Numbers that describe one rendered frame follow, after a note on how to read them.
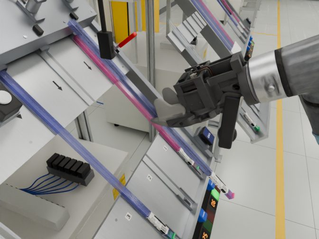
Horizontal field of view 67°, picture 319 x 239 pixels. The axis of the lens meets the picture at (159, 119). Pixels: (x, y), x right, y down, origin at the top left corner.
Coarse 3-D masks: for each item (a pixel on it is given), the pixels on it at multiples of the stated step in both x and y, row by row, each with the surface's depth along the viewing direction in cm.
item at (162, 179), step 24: (168, 144) 68; (192, 144) 76; (144, 168) 59; (168, 168) 64; (192, 168) 70; (144, 192) 56; (168, 192) 60; (192, 192) 67; (120, 216) 49; (144, 216) 53; (168, 216) 57
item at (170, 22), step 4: (168, 20) 79; (172, 24) 79; (172, 28) 80; (176, 28) 79; (176, 32) 80; (180, 32) 80; (180, 36) 80; (184, 36) 81; (184, 40) 81; (188, 44) 81; (188, 48) 82; (192, 48) 81; (192, 52) 82; (196, 52) 82; (196, 56) 82; (200, 56) 82; (200, 60) 82; (240, 108) 87; (244, 112) 87; (256, 128) 89
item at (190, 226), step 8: (208, 160) 77; (200, 184) 69; (200, 192) 66; (200, 200) 64; (192, 208) 63; (200, 208) 63; (192, 216) 61; (192, 224) 58; (184, 232) 58; (192, 232) 57
